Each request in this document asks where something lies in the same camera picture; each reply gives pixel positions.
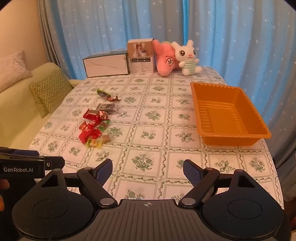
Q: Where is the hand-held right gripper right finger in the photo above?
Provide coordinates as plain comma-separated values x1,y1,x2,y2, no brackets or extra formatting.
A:
178,159,253,208

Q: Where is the pale yellow sofa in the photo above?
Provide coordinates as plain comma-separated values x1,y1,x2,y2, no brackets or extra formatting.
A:
0,62,80,160

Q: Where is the tall printed cardboard box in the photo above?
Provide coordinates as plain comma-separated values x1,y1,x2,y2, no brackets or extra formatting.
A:
127,38,155,74

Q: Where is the flat white teal box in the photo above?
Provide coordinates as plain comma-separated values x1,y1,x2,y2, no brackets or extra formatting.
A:
83,50,129,78

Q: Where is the yellow green candy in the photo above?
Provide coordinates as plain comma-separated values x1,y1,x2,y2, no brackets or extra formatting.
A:
86,138,102,149

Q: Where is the large red snack packet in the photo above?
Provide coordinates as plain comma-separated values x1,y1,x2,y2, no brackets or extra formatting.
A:
79,128,102,143

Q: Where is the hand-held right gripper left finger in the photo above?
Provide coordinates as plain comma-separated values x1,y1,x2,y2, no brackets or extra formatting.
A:
37,159,119,208

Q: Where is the white rabbit plush toy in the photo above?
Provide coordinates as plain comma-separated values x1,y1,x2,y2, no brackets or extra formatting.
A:
171,40,200,76

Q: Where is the beige patterned cushion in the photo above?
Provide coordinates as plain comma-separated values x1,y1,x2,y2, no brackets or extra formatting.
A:
0,50,33,93

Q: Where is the orange plastic tray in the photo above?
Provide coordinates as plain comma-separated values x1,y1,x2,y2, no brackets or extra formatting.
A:
190,82,271,146

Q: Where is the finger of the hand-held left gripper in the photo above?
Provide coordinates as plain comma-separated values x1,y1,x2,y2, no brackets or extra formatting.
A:
0,154,65,172
0,147,40,156

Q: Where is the floral checked tablecloth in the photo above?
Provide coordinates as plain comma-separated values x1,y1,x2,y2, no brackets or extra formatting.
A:
28,66,285,209

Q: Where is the person's left hand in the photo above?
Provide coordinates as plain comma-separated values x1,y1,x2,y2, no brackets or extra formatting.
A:
0,179,10,210

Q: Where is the blue star curtain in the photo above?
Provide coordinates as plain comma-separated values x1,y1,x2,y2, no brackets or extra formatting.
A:
38,0,296,163

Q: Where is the pink star plush toy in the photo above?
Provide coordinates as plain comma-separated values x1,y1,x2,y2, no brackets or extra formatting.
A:
153,39,179,76

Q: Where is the clear packet dark snack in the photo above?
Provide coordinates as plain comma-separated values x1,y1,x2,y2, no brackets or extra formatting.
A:
96,103,119,114

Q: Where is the green chevron cushion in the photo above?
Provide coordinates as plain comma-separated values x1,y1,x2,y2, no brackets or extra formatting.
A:
29,70,74,118

